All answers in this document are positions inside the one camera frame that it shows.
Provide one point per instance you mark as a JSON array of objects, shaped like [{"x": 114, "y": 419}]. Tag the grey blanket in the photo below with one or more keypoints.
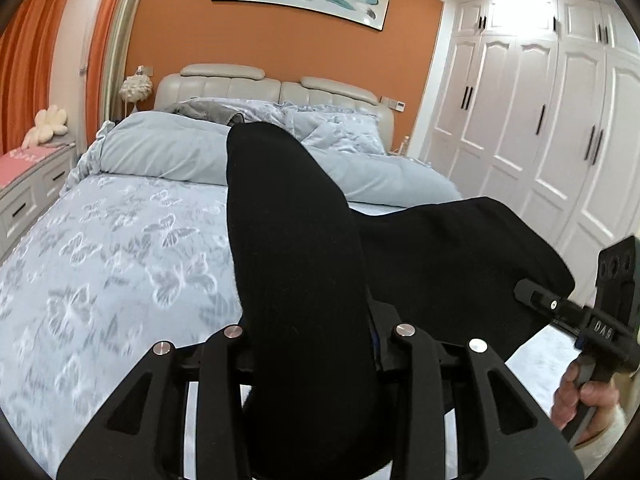
[{"x": 205, "y": 110}]

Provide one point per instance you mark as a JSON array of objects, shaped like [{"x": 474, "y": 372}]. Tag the orange curtain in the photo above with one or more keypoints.
[{"x": 35, "y": 50}]

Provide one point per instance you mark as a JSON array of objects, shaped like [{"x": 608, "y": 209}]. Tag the white wall switch panel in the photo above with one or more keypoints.
[{"x": 393, "y": 103}]

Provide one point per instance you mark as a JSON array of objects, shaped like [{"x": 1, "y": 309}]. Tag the person's right hand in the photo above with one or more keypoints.
[{"x": 565, "y": 397}]

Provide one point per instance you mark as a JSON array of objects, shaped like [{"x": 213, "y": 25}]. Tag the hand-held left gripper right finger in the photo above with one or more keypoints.
[{"x": 417, "y": 360}]

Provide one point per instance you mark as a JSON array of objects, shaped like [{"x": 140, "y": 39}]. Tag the white dresser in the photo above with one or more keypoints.
[{"x": 30, "y": 200}]

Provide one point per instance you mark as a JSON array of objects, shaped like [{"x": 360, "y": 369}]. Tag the butterfly print pillow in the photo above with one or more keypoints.
[{"x": 345, "y": 130}]

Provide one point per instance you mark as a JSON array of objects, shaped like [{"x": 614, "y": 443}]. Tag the beige leather headboard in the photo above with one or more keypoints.
[{"x": 225, "y": 85}]

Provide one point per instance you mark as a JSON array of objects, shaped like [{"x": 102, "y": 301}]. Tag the gold mirror frame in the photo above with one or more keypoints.
[{"x": 122, "y": 35}]

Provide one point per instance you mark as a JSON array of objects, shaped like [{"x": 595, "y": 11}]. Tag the butterfly print bed sheet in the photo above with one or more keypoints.
[{"x": 115, "y": 260}]

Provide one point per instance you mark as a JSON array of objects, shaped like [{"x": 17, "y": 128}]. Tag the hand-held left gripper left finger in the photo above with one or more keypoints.
[{"x": 225, "y": 365}]

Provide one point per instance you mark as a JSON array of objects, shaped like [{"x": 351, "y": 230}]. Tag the white wardrobe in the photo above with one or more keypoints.
[{"x": 530, "y": 125}]

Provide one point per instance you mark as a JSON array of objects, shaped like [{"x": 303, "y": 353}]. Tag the pink cloth on dresser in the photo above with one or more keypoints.
[{"x": 25, "y": 160}]

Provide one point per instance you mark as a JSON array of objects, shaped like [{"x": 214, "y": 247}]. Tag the white feathery lamp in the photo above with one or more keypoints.
[{"x": 136, "y": 89}]

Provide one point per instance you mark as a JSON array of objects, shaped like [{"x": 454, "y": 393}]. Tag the black pants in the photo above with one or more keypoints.
[{"x": 300, "y": 270}]

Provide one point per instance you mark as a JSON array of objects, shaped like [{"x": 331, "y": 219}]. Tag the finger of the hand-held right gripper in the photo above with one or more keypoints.
[{"x": 545, "y": 302}]

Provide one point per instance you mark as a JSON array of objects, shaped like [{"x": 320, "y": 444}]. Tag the grey-blue folded duvet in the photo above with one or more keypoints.
[{"x": 170, "y": 155}]

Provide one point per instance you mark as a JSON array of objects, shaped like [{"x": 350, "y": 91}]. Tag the white flower plush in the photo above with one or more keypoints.
[{"x": 47, "y": 125}]

